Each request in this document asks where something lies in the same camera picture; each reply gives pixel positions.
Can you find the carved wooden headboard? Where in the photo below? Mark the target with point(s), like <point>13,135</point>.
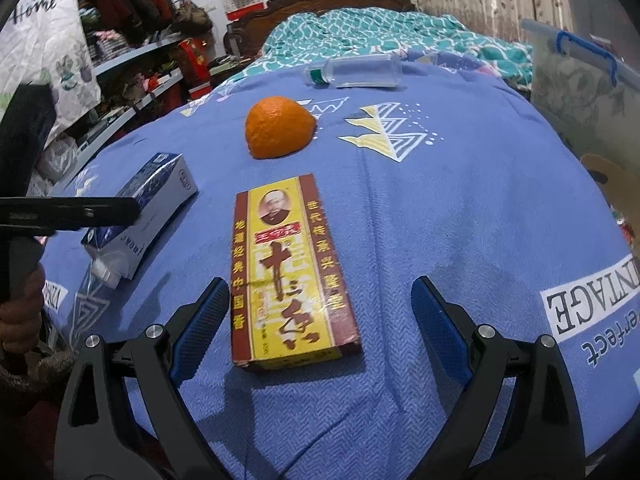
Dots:
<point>250,32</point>

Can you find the white plant print cloth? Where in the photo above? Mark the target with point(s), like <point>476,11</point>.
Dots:
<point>43,41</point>

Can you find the metal storage shelf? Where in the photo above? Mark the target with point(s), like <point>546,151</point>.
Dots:
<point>138,86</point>

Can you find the clear plastic bottle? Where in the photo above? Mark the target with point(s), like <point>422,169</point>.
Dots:
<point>381,70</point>

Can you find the left hand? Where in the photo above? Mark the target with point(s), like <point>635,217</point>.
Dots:
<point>21,318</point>

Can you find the dark blue milk carton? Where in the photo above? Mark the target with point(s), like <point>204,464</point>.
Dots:
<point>159,188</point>

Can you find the clear storage box blue handle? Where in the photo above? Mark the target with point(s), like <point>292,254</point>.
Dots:
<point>588,95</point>

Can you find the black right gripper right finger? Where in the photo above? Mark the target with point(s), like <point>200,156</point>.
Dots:
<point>516,416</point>

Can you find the yellow red spice box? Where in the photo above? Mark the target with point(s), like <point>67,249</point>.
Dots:
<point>289,302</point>

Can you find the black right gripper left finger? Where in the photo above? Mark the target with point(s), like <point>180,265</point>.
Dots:
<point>98,437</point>

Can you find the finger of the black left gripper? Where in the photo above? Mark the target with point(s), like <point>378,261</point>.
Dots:
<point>67,213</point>

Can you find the orange fruit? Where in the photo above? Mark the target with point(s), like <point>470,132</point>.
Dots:
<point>278,126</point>

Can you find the teal patterned quilt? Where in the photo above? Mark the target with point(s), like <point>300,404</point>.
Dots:
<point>306,37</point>

